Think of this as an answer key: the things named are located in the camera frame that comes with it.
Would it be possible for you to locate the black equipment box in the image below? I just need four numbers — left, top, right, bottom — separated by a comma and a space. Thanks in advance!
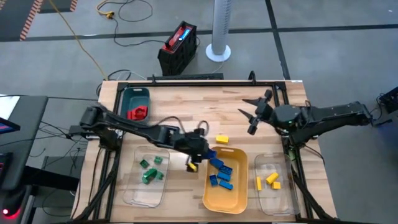
377, 86, 398, 114

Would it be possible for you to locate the black aluminium table frame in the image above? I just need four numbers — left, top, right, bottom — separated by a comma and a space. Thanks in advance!
71, 79, 336, 224

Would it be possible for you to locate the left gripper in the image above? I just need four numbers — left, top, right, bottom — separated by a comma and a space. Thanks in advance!
173, 129, 213, 174

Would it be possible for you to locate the black low platform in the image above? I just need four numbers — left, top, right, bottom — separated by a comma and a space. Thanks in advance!
26, 155, 85, 190

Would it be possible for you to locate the clear plastic bin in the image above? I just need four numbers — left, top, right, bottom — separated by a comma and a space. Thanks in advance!
123, 146, 171, 208
254, 152, 301, 216

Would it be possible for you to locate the black desk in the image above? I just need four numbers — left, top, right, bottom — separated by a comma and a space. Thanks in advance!
0, 95, 50, 191

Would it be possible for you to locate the black and white cable bundle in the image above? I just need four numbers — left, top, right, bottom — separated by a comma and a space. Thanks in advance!
95, 68, 147, 96

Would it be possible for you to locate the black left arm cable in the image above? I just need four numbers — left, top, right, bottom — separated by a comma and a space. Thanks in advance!
160, 116, 210, 136

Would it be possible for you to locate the white sheet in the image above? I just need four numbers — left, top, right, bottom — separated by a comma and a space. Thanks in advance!
0, 95, 21, 121

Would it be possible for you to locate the dark tablet screen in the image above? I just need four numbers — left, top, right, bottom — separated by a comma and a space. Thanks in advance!
0, 151, 14, 187

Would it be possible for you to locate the yellow plastic bin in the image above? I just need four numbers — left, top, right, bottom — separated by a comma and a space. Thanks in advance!
201, 146, 249, 215

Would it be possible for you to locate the small dark striped-edge floor mat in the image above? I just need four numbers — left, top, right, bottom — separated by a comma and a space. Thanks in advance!
39, 0, 79, 14

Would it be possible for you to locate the yellow toy cylinder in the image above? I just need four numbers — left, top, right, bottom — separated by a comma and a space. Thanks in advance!
266, 172, 280, 185

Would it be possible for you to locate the teal plastic bin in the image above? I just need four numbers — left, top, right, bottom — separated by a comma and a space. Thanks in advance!
119, 86, 152, 124

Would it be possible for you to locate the black floor cable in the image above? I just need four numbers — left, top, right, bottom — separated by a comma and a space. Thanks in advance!
111, 0, 166, 47

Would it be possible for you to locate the black plastic crate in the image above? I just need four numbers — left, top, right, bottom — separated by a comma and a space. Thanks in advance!
157, 24, 199, 77

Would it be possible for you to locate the yellow cable with plug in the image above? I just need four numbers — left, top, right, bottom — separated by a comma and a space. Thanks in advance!
96, 0, 116, 19

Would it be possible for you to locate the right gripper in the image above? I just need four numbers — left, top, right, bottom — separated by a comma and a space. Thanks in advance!
238, 89, 302, 136

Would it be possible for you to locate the red toy arch block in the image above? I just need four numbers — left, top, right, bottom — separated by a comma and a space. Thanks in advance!
134, 105, 149, 121

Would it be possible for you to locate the red black power station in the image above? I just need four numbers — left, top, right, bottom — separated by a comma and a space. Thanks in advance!
161, 21, 193, 54

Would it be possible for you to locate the yellow extension cord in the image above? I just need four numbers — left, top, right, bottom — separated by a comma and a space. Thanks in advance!
48, 0, 109, 81

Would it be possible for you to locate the long green toy brick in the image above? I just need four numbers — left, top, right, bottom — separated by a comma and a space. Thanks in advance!
143, 167, 158, 182

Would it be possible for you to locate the long black slotted bar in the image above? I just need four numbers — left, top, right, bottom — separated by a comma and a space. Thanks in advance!
147, 72, 224, 81

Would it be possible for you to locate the white tower fan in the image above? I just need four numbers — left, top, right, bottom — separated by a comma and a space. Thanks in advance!
205, 0, 233, 63

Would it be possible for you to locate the large dark striped-edge floor mat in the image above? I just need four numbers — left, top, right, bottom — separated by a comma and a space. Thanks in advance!
0, 0, 44, 42

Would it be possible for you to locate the small lit monitor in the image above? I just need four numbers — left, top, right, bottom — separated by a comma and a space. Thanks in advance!
0, 116, 22, 135

